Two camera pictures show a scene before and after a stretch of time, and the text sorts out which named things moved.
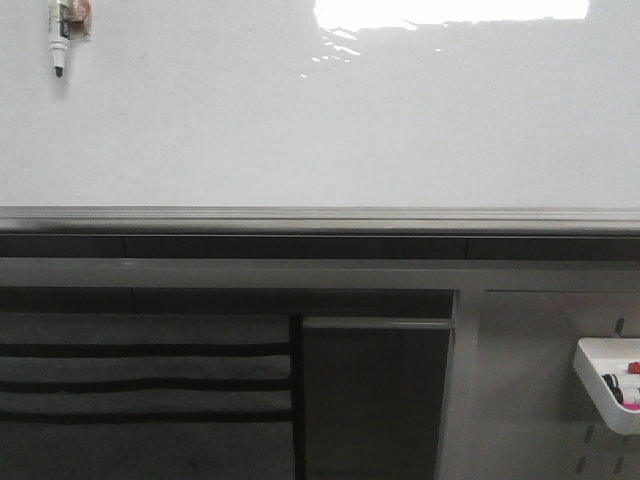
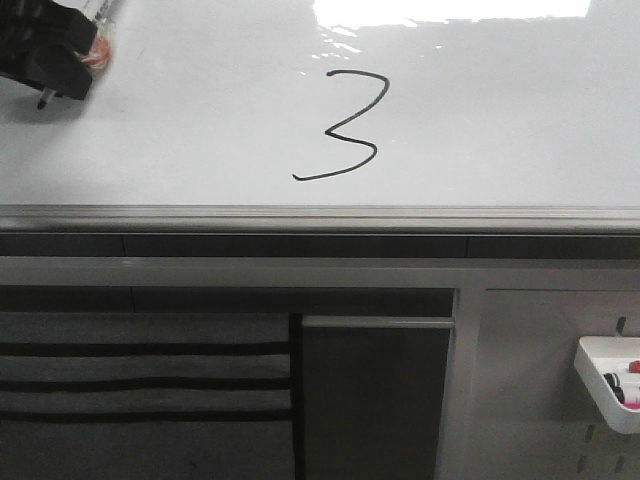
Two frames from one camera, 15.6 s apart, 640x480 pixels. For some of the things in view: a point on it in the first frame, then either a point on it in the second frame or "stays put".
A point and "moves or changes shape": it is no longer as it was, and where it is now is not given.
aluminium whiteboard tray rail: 319,221 stays put
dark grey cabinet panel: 373,397 stays put
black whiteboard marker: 59,33 moves or changes shape
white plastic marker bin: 609,370 stays put
